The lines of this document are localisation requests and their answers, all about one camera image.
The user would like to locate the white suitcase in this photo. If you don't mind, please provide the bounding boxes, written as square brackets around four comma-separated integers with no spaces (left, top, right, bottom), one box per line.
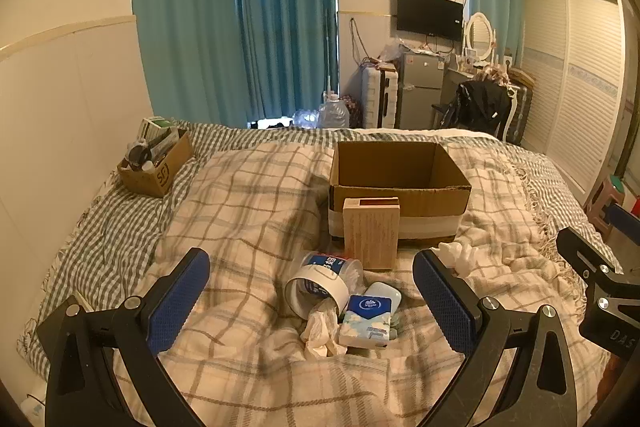
[361,66,401,128]

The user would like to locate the blue white tissue packet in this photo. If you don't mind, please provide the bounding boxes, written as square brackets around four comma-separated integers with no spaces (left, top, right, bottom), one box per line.
[337,294,394,349]

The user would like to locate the white louvred wardrobe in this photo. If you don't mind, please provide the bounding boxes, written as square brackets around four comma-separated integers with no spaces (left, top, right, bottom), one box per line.
[522,0,629,204]

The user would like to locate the wooden box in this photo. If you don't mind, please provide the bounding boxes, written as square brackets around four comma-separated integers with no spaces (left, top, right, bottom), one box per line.
[342,197,401,270]

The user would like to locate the stacked plastic stools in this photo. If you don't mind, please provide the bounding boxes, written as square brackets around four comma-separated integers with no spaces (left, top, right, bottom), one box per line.
[584,174,627,239]

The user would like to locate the dark suitcase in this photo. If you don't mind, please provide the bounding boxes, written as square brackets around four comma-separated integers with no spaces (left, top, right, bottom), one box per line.
[510,82,534,144]

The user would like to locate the white tape roll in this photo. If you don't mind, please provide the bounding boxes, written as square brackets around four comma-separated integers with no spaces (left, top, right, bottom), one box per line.
[284,264,347,320]

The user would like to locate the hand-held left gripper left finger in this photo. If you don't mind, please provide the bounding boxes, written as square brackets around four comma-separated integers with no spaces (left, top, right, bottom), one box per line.
[36,248,211,427]

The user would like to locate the clear plastic bottles pack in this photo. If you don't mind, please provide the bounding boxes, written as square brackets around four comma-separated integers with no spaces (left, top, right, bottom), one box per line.
[292,108,321,128]

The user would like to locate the black jacket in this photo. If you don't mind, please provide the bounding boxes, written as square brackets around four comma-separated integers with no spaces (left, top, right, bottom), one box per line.
[440,79,513,138]

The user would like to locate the green white carton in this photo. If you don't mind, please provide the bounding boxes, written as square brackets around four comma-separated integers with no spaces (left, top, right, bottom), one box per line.
[140,117,174,140]

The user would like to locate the grey small fridge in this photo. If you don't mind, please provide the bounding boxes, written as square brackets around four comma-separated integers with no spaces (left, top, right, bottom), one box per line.
[400,52,446,130]

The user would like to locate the large cardboard box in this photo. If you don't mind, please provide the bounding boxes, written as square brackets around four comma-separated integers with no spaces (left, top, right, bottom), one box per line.
[327,140,472,244]

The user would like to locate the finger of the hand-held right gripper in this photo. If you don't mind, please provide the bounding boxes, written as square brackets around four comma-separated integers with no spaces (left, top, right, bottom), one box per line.
[606,204,640,242]
[556,227,625,288]

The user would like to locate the black tape dispenser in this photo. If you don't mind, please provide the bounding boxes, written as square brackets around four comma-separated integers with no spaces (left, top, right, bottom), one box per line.
[127,142,154,168]

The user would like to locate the small cardboard box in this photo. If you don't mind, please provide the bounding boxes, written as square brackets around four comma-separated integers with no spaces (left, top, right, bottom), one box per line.
[117,128,195,198]

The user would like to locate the white oval mirror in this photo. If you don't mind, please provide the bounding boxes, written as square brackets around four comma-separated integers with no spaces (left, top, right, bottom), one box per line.
[462,12,497,58]

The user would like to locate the green gingham bed sheet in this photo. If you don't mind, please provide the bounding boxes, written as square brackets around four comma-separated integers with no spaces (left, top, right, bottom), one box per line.
[17,122,626,358]

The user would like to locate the clear jar with blue label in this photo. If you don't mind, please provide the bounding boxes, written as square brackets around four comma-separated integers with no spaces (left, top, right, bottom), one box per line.
[300,251,364,289]

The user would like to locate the large clear water jug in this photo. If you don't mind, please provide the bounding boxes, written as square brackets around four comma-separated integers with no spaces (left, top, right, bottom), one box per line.
[318,91,350,128]

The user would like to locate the white tissue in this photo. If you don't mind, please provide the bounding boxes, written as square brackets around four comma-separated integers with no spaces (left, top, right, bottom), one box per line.
[437,242,484,278]
[300,299,349,360]

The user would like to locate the beige plaid blanket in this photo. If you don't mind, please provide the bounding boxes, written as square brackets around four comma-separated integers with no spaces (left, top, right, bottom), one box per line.
[112,142,589,427]

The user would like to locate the black wall television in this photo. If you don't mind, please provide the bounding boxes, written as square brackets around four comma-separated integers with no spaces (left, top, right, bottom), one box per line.
[396,0,464,42]

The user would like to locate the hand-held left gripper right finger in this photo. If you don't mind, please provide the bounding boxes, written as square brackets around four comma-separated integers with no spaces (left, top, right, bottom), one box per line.
[412,248,581,427]

